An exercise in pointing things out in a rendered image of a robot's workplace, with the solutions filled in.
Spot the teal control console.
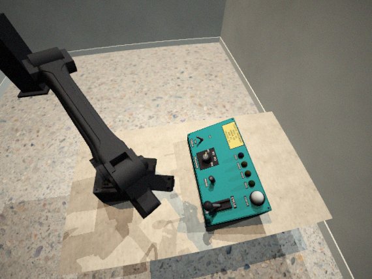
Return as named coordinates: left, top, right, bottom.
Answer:
left=187, top=118, right=272, bottom=227

